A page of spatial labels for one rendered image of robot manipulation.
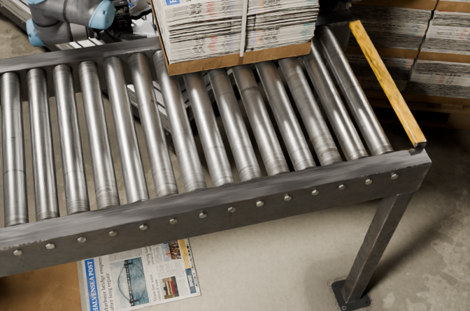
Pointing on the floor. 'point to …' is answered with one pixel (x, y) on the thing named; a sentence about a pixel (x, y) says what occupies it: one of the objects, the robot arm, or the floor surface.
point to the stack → (457, 91)
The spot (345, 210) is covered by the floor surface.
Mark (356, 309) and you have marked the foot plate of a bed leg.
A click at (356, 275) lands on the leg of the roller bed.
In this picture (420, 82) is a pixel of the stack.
